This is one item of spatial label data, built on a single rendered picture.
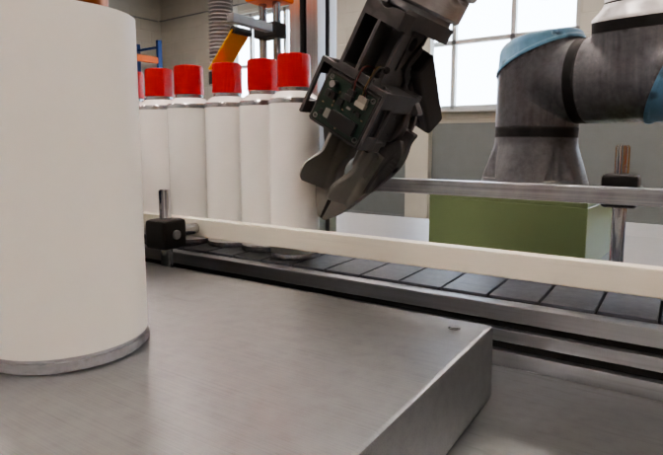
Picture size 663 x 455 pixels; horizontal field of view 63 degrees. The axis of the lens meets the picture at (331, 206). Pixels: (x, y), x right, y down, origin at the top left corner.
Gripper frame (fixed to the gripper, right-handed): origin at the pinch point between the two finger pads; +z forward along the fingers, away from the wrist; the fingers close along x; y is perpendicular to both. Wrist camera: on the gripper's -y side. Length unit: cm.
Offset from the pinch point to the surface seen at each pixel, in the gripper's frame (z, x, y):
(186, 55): 200, -641, -588
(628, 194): -15.0, 21.7, -2.6
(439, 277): -1.5, 13.4, 1.8
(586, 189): -13.7, 18.9, -2.6
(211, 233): 8.7, -8.9, 4.8
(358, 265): 2.6, 6.3, 1.7
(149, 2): 156, -743, -572
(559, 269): -8.9, 21.1, 4.9
